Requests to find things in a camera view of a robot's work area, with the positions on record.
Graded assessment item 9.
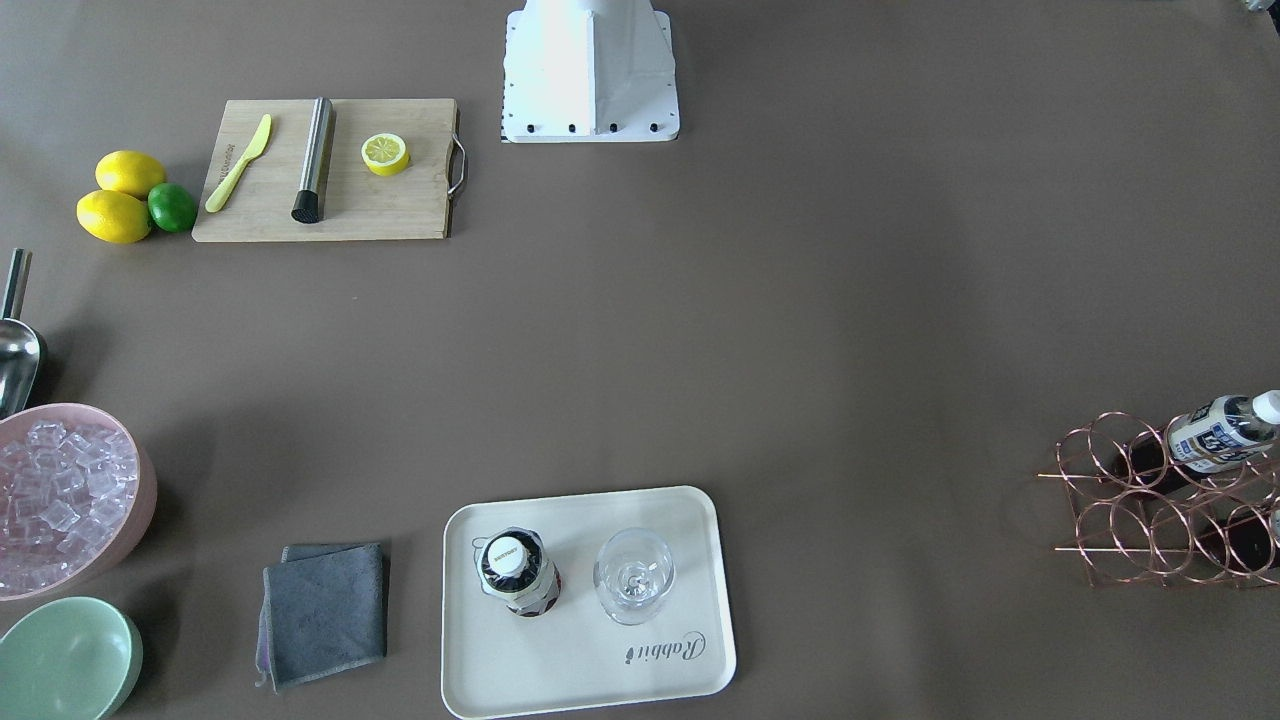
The tea bottle side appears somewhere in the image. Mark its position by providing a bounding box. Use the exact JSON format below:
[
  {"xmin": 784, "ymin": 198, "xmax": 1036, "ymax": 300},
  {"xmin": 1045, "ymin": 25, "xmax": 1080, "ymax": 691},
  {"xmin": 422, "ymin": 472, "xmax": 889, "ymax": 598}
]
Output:
[{"xmin": 475, "ymin": 527, "xmax": 562, "ymax": 618}]

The copper wire bottle basket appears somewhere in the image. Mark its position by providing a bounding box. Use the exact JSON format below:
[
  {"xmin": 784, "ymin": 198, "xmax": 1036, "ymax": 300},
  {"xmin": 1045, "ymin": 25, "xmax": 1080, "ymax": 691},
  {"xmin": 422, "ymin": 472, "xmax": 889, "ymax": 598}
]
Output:
[{"xmin": 1036, "ymin": 411, "xmax": 1277, "ymax": 591}]

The tea bottle front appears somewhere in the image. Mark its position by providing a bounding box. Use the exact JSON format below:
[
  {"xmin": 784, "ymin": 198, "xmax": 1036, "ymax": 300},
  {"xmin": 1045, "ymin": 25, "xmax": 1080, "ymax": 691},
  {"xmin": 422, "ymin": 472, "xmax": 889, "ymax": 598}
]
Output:
[{"xmin": 1115, "ymin": 389, "xmax": 1279, "ymax": 492}]

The tea bottle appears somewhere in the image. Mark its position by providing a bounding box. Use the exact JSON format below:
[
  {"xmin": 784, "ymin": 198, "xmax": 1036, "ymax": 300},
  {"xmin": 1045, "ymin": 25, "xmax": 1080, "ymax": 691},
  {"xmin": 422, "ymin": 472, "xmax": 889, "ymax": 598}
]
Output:
[
  {"xmin": 1115, "ymin": 389, "xmax": 1279, "ymax": 492},
  {"xmin": 1224, "ymin": 507, "xmax": 1279, "ymax": 573}
]

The tea bottle back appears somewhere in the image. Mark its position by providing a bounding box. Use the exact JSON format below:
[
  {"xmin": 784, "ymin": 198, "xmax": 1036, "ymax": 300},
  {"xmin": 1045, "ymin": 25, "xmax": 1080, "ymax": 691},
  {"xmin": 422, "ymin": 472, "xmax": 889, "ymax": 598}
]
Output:
[{"xmin": 1224, "ymin": 507, "xmax": 1279, "ymax": 573}]

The clear wine glass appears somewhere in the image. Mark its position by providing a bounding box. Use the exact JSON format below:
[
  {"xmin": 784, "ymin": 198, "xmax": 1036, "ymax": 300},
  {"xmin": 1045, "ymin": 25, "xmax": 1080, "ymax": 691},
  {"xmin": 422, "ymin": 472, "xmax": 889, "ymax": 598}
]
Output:
[{"xmin": 593, "ymin": 527, "xmax": 677, "ymax": 626}]

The bamboo cutting board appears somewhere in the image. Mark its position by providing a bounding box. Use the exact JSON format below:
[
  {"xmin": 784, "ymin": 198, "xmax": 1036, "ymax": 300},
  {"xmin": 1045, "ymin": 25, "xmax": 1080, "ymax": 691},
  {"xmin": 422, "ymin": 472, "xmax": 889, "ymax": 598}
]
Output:
[{"xmin": 191, "ymin": 97, "xmax": 458, "ymax": 243}]

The half lemon slice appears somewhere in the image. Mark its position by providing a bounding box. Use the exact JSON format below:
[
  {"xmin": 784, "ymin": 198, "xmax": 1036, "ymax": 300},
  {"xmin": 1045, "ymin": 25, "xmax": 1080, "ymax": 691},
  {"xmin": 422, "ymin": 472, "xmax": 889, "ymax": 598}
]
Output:
[{"xmin": 360, "ymin": 132, "xmax": 411, "ymax": 177}]

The cream rabbit tray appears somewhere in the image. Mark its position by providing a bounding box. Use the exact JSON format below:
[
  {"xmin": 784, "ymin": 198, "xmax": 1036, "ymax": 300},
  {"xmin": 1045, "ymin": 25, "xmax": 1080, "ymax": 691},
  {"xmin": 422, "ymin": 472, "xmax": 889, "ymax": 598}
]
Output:
[{"xmin": 440, "ymin": 486, "xmax": 737, "ymax": 719}]

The steel muddler black tip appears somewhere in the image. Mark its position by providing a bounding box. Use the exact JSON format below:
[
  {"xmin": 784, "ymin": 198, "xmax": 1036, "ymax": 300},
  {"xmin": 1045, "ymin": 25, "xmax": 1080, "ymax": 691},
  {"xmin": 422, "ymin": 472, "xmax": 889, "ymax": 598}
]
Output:
[{"xmin": 291, "ymin": 97, "xmax": 334, "ymax": 224}]

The grey folded cloth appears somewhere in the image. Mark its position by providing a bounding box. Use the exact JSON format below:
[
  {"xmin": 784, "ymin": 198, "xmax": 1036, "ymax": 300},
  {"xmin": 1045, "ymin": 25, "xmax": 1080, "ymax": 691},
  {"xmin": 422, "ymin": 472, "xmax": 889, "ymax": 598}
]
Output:
[{"xmin": 255, "ymin": 542, "xmax": 388, "ymax": 693}]

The yellow plastic knife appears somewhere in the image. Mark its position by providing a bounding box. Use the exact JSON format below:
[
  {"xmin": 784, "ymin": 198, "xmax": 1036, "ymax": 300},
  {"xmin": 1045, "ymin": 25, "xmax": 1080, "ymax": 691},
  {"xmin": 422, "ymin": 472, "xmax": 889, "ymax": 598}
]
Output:
[{"xmin": 204, "ymin": 114, "xmax": 273, "ymax": 214}]

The green lime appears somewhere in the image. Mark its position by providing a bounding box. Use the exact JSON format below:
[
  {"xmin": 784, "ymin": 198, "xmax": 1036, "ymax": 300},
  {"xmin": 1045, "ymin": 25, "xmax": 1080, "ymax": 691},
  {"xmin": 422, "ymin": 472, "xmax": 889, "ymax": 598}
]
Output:
[{"xmin": 146, "ymin": 182, "xmax": 198, "ymax": 233}]

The yellow lemon lower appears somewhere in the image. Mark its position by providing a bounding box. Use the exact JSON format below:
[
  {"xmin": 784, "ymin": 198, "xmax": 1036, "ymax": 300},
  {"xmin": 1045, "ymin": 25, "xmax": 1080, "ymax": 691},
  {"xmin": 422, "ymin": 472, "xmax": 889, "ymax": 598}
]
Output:
[{"xmin": 76, "ymin": 190, "xmax": 154, "ymax": 243}]

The yellow lemon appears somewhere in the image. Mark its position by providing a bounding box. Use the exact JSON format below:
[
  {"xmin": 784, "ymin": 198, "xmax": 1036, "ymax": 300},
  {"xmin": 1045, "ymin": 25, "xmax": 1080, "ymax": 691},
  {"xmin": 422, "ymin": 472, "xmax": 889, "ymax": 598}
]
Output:
[
  {"xmin": 76, "ymin": 190, "xmax": 154, "ymax": 243},
  {"xmin": 93, "ymin": 150, "xmax": 166, "ymax": 200}
]

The yellow lemon upper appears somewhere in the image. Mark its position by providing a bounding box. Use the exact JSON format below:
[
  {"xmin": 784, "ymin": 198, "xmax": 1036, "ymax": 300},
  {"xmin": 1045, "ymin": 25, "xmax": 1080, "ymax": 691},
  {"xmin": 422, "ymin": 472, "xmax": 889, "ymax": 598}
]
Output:
[{"xmin": 93, "ymin": 150, "xmax": 166, "ymax": 200}]

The clear ice cubes pile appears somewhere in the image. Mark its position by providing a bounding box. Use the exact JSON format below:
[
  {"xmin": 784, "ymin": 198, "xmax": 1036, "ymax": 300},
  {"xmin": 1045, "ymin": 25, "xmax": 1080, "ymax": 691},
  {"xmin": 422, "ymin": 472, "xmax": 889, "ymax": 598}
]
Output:
[{"xmin": 1, "ymin": 419, "xmax": 140, "ymax": 600}]

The steel ice scoop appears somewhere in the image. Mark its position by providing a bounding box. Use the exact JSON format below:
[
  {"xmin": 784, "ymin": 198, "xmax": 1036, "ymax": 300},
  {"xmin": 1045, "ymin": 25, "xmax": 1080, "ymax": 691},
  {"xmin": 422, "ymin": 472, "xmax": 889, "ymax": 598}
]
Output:
[{"xmin": 1, "ymin": 249, "xmax": 45, "ymax": 419}]

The mint green bowl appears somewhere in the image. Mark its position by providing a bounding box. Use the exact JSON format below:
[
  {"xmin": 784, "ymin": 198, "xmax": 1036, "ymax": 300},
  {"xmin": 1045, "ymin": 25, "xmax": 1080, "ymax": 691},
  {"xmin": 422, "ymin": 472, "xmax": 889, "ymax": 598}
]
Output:
[{"xmin": 1, "ymin": 596, "xmax": 145, "ymax": 719}]

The pink bowl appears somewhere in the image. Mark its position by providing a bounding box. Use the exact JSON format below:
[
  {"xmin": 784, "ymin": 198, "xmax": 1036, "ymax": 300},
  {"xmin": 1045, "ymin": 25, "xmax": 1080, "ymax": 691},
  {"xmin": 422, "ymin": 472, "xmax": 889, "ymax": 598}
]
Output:
[{"xmin": 3, "ymin": 404, "xmax": 157, "ymax": 603}]

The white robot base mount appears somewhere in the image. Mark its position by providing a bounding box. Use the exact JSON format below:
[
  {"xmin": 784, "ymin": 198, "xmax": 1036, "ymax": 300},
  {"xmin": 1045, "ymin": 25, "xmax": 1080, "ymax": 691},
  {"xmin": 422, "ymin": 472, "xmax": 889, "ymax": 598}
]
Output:
[{"xmin": 500, "ymin": 1, "xmax": 681, "ymax": 143}]

